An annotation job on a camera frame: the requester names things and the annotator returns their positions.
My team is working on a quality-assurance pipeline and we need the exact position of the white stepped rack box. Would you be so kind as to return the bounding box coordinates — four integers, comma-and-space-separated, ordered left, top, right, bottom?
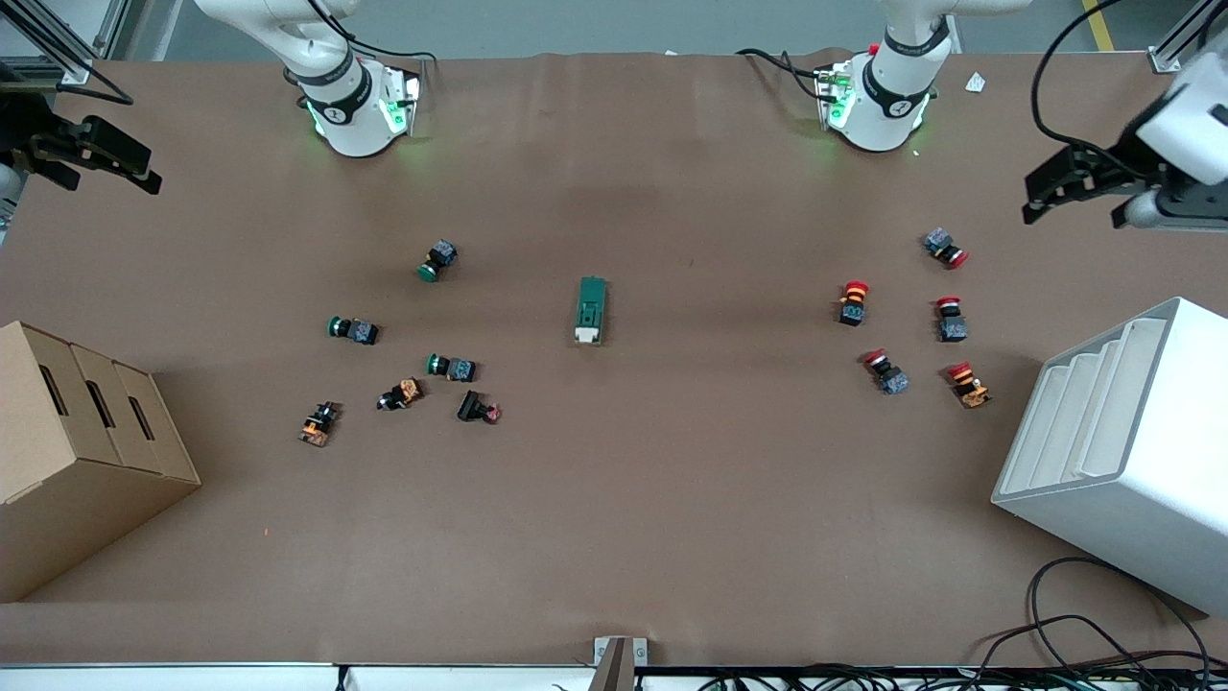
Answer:
991, 296, 1228, 618

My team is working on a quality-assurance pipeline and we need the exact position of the cardboard box with slots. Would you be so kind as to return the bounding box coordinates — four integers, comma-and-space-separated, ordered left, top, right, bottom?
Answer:
0, 320, 202, 604

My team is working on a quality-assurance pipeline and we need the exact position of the white table edge rail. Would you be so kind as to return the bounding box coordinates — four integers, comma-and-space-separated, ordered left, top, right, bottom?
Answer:
0, 662, 596, 691

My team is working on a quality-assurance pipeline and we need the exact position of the black looping cable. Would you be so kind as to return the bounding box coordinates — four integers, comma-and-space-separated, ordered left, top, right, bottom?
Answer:
979, 557, 1215, 673

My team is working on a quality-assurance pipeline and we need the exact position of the black cable bundle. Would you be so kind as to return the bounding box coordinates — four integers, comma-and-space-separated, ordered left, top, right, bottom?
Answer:
691, 662, 1228, 691

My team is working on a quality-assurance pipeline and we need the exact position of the aluminium frame profile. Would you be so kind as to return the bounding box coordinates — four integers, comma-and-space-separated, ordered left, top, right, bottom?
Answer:
1146, 0, 1228, 74
0, 0, 130, 85

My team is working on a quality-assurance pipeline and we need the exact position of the paper table cover sheet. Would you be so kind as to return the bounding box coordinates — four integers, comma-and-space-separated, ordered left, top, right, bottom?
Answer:
0, 50, 1228, 667

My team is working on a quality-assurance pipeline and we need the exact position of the red push button orange body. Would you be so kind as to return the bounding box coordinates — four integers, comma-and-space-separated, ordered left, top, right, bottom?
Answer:
946, 360, 992, 411
837, 279, 872, 328

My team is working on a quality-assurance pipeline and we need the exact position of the black push button orange body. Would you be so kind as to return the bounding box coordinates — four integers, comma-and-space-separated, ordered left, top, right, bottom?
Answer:
376, 377, 425, 413
298, 401, 342, 448

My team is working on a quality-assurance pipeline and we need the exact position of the metal table bracket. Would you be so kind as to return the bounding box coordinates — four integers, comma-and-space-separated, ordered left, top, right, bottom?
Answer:
593, 635, 649, 691

